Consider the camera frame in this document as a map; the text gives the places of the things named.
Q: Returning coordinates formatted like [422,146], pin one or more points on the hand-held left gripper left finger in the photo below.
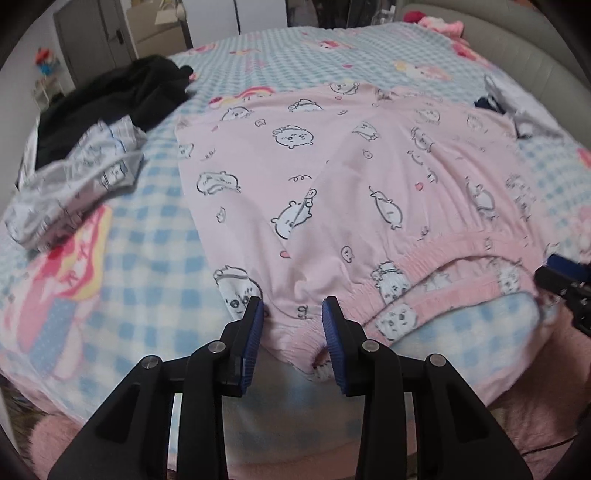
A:
[251,341]

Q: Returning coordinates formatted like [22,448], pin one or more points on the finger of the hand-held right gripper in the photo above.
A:
[561,261]
[554,279]

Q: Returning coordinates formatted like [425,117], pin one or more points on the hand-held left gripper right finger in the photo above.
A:
[334,346]

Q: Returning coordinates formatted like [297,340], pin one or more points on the pink printed pants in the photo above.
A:
[346,184]

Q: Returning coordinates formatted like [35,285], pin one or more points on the blue checked printed blanket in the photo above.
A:
[152,258]

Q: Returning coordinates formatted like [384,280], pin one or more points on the navy and white garment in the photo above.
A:
[512,101]

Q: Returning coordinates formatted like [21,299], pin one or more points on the grey padded bed headboard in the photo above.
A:
[531,41]

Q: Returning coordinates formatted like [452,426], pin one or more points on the pink fluffy bed cover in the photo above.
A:
[51,438]

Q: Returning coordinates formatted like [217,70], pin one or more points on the white grey printed garment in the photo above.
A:
[78,175]

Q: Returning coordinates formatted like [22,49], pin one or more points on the pink plush toy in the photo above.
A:
[434,21]

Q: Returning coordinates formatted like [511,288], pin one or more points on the black garment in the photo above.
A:
[115,92]

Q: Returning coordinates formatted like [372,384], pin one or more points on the cardboard box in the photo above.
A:
[157,32]

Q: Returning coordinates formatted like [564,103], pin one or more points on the white shelf rack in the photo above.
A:
[46,90]

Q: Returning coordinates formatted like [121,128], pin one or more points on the white wardrobe door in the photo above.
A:
[258,14]

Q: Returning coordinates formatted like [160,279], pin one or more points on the dark glass cabinet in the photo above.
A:
[332,11]

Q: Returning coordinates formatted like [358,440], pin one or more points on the grey door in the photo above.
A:
[87,41]

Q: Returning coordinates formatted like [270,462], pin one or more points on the red and blue plush toy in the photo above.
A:
[46,62]

